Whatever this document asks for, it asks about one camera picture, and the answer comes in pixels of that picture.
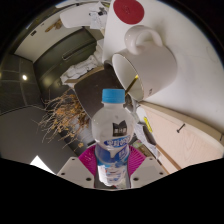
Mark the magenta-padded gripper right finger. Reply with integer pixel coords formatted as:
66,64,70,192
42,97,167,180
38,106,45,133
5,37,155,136
127,144,168,190

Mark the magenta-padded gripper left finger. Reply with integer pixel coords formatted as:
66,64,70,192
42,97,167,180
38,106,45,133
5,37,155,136
56,144,98,189

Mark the blue-capped white drink bottle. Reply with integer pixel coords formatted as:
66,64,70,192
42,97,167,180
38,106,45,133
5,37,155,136
89,88,135,188

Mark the crumpled clear plastic bag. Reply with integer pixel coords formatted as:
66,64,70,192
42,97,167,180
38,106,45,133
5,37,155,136
132,114,159,159

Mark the small yellow tag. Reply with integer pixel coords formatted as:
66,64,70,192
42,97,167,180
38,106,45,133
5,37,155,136
143,115,153,134

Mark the pale wooden panel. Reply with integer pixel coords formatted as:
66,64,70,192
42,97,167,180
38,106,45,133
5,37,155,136
138,99,224,174

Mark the dried plant in grey pot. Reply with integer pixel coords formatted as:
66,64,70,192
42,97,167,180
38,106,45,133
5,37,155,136
36,61,134,151

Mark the white plaster statue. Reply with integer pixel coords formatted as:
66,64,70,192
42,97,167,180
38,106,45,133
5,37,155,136
60,54,104,84

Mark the white ceramic mug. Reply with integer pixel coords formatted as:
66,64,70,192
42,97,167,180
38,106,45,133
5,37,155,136
111,24,179,103

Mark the wooden figure sculpture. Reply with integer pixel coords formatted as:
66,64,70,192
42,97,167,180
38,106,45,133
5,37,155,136
44,19,63,33

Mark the stack of papers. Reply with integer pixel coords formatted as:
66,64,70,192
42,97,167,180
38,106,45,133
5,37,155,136
89,1,111,31

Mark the white plastic chair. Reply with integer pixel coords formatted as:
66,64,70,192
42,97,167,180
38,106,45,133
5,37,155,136
59,2,101,29

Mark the flat round red coaster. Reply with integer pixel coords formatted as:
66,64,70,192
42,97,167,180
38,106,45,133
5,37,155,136
112,0,146,26

